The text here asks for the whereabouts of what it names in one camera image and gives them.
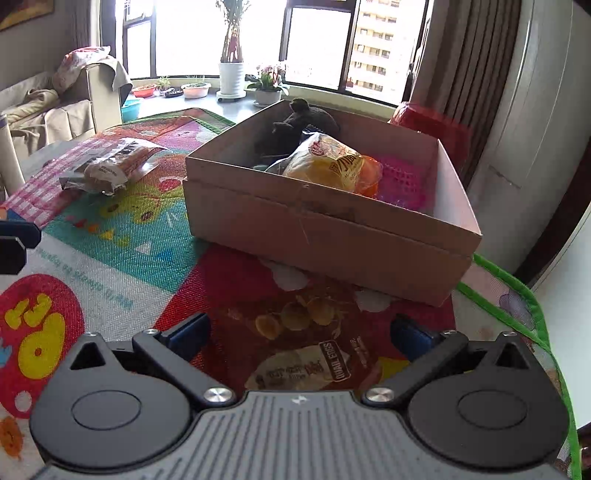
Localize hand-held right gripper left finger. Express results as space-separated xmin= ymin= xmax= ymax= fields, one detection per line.
xmin=69 ymin=311 xmax=236 ymax=411

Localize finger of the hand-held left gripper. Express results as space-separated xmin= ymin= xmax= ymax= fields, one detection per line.
xmin=0 ymin=235 xmax=25 ymax=276
xmin=0 ymin=220 xmax=42 ymax=249

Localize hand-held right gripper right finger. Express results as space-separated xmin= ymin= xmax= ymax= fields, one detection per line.
xmin=361 ymin=313 xmax=530 ymax=411

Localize clear quail egg packet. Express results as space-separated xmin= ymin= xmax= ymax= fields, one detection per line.
xmin=216 ymin=285 xmax=385 ymax=394

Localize cardboard box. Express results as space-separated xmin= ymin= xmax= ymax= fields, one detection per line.
xmin=182 ymin=99 xmax=484 ymax=308

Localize pink plastic mesh basket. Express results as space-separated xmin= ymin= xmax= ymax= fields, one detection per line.
xmin=369 ymin=154 xmax=433 ymax=213

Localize yellow snack packet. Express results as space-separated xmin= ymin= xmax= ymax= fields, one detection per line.
xmin=283 ymin=133 xmax=371 ymax=193

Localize dark round plush toy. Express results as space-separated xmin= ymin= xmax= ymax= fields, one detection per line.
xmin=255 ymin=121 xmax=304 ymax=168

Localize brown plush toy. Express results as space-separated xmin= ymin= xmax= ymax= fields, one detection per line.
xmin=288 ymin=98 xmax=342 ymax=136

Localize colourful printed play mat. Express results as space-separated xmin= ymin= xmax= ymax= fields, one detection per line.
xmin=0 ymin=108 xmax=583 ymax=480

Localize brown bread snack packet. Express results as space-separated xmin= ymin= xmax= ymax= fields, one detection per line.
xmin=59 ymin=137 xmax=170 ymax=196

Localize beige armchair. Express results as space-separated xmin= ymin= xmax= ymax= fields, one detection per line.
xmin=0 ymin=46 xmax=133 ymax=156

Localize floral cloth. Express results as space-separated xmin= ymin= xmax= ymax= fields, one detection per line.
xmin=52 ymin=45 xmax=112 ymax=94

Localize red plastic stool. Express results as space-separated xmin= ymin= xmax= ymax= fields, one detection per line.
xmin=390 ymin=102 xmax=472 ymax=172

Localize white standing air conditioner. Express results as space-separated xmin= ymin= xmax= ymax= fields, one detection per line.
xmin=466 ymin=0 xmax=591 ymax=276

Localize pink flowers in white pot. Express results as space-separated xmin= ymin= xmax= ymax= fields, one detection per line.
xmin=245 ymin=64 xmax=290 ymax=108

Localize tall plant in white vase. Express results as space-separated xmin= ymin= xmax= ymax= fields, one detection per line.
xmin=215 ymin=0 xmax=253 ymax=99

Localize brown striped curtain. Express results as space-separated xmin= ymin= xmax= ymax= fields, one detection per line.
xmin=410 ymin=0 xmax=523 ymax=186

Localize dark framed window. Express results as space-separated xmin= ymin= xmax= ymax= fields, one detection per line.
xmin=99 ymin=0 xmax=433 ymax=105

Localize dark wooden door frame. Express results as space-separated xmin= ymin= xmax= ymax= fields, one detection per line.
xmin=514 ymin=198 xmax=583 ymax=288

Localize framed wall picture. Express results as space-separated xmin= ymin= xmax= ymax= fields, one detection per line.
xmin=0 ymin=0 xmax=36 ymax=31

